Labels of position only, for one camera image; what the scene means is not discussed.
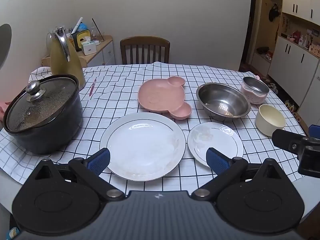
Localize wooden sideboard cabinet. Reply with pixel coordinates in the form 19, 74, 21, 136
41, 35, 116, 68

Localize large white plate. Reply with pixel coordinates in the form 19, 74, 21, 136
100, 112, 186, 181

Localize small white plate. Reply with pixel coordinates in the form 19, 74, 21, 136
187, 122, 244, 167

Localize pink bear-shaped plate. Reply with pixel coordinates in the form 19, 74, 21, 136
138, 76, 192, 120

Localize pink steel-lined bowl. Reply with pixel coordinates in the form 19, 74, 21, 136
240, 75, 270, 105

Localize gold thermos jug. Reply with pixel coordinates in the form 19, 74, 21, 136
50, 27, 86, 90

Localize black cooking pot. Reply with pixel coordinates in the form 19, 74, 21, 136
3, 74, 82, 154

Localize red pen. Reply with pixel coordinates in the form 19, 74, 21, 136
89, 79, 97, 97

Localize large steel bowl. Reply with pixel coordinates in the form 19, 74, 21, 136
196, 82, 251, 121

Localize wooden chair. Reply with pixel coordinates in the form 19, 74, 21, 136
120, 36, 170, 64

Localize shoes on floor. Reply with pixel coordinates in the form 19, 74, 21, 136
261, 76, 301, 123

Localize yellow black container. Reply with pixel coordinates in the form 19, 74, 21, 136
72, 22, 91, 51

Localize white tissue box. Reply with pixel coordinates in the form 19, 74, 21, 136
81, 36, 97, 56

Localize cream bowl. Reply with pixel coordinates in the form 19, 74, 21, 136
255, 105, 286, 137

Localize glass pot lid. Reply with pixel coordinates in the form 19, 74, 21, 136
7, 76, 78, 132

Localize white wall cabinets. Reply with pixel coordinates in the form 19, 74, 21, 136
251, 0, 319, 126

